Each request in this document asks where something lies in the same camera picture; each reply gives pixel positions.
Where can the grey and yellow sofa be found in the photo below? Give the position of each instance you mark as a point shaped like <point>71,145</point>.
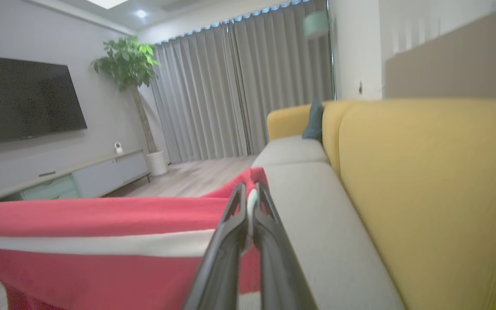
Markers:
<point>424,193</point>

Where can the teal throw cushion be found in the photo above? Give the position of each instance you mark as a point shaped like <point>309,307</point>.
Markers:
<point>314,120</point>

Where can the red white jersey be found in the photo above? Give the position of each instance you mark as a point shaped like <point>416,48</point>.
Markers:
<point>101,215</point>

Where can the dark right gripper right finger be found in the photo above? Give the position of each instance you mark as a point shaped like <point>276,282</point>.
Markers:
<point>280,275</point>

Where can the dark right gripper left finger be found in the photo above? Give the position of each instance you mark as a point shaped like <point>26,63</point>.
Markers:
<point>220,271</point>

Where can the mint and white TV cabinet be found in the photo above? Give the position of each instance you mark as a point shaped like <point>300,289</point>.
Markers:
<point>101,174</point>

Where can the round ceiling spot light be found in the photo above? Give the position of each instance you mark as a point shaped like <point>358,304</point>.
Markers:
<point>141,13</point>

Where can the white ribbed plant pot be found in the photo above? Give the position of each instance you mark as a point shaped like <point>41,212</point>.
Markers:
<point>157,163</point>

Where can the green indoor tree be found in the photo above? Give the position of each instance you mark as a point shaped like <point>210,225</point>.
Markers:
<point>127,60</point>

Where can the black remote control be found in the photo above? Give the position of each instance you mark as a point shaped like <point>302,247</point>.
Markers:
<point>47,174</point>

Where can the small white security camera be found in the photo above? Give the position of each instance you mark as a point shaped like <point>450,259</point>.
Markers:
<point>119,148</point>

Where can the grey pleated curtain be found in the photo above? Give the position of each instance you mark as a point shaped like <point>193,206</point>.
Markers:
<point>196,94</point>
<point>282,64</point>

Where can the black flat screen TV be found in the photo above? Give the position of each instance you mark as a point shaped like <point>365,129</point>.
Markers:
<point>24,99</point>

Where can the mint green pendant lamp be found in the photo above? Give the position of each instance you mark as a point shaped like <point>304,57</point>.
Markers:
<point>315,25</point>

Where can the rectangular ceiling light panel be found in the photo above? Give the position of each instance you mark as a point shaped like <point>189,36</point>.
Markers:
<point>106,2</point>

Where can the white slatted railing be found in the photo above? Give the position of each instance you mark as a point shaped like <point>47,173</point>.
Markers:
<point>416,34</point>

